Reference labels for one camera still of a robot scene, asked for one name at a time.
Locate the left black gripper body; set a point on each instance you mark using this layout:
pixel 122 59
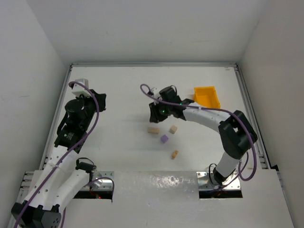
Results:
pixel 99 100

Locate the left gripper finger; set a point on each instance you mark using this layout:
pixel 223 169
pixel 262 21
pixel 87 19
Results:
pixel 97 96
pixel 102 105

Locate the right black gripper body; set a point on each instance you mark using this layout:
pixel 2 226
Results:
pixel 155 114

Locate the long light wood block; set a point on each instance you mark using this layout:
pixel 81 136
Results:
pixel 153 130

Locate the yellow plastic bin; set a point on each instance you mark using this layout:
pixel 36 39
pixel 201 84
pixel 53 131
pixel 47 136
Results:
pixel 206 96

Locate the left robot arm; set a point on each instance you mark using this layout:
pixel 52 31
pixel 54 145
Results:
pixel 62 177

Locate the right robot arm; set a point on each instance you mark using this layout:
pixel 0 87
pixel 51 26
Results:
pixel 236 133

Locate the light wood cube block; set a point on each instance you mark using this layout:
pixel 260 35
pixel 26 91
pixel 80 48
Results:
pixel 173 129

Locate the purple cube block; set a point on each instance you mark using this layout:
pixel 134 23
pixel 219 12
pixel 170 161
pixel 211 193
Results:
pixel 164 138

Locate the small orange wood block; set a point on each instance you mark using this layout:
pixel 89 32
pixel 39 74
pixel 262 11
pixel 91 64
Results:
pixel 174 154

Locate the white front cover board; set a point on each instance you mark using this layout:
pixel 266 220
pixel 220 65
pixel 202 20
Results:
pixel 171 200

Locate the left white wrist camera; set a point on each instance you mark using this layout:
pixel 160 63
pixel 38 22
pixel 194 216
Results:
pixel 78 90

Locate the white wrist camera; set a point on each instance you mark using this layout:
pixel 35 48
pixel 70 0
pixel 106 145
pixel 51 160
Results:
pixel 78 90
pixel 154 92

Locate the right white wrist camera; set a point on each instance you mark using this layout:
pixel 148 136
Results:
pixel 154 92

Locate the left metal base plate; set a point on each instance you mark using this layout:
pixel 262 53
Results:
pixel 104 180

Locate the metal base plate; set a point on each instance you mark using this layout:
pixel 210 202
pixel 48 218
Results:
pixel 104 180
pixel 206 182

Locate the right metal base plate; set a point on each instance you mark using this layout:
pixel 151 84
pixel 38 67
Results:
pixel 206 182

